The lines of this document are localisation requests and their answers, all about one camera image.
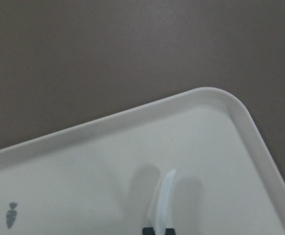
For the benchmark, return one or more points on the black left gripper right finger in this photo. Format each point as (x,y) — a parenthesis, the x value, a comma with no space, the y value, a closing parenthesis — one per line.
(170,231)

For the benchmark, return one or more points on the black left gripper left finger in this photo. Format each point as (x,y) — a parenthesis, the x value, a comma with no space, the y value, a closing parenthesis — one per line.
(148,231)

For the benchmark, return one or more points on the white ceramic spoon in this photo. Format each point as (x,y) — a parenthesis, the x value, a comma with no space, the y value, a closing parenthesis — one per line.
(163,201)

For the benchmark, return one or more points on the beige rabbit tray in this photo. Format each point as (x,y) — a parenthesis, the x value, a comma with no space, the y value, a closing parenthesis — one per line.
(102,177)

